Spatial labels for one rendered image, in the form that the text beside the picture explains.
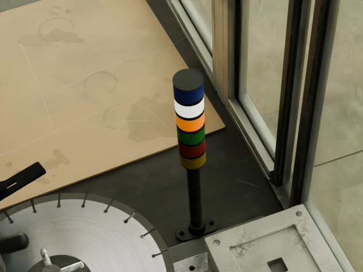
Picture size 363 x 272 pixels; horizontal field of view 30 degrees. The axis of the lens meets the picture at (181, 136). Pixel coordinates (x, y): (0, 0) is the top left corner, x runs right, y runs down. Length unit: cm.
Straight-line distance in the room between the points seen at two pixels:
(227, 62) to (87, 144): 34
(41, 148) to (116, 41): 36
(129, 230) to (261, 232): 22
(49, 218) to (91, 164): 33
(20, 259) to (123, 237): 16
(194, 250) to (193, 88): 41
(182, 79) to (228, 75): 43
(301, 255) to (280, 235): 5
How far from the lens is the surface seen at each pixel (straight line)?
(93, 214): 111
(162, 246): 106
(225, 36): 135
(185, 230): 131
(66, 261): 106
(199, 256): 127
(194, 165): 111
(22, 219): 113
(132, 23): 172
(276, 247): 112
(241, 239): 112
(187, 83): 98
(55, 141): 148
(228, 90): 145
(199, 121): 103
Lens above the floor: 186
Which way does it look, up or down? 50 degrees down
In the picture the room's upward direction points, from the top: 4 degrees counter-clockwise
